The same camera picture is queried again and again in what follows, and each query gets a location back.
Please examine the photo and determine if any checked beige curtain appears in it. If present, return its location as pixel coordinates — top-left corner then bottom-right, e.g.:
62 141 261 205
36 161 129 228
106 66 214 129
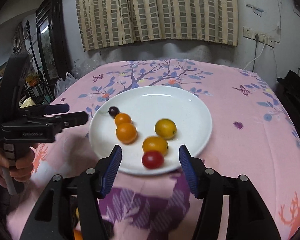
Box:
76 0 239 51

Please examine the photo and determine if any white oval plate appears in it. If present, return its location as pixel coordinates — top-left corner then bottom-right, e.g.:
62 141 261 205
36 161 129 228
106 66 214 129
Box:
89 86 213 176

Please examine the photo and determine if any person's left hand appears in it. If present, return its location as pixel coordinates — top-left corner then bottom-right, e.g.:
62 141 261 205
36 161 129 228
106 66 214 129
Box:
0 144 38 188

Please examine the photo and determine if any dark cherry with stem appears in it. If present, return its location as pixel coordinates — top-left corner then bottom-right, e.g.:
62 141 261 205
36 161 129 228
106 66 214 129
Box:
100 106 120 119

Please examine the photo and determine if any dark wooden cabinet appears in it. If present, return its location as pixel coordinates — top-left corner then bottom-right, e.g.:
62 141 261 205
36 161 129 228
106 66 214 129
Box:
35 0 71 88

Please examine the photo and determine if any white power cable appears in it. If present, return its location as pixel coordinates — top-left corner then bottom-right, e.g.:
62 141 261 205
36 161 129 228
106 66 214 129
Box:
243 36 268 71

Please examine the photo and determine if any red cherry tomato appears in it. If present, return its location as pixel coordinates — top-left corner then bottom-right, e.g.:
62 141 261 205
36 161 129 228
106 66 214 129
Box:
142 151 165 169

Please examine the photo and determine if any pink patterned tablecloth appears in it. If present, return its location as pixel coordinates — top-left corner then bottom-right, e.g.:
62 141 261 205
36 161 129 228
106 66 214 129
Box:
7 59 300 239

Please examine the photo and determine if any yellow-green kumquat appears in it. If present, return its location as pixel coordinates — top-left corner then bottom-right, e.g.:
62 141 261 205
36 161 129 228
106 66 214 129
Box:
154 119 177 140

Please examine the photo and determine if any white plastic bag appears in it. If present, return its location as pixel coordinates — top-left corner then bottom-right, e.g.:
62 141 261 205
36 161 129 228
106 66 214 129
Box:
54 72 77 98

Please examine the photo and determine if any white wall socket strip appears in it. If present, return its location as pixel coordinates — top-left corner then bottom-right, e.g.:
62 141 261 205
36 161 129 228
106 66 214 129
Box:
243 27 275 48

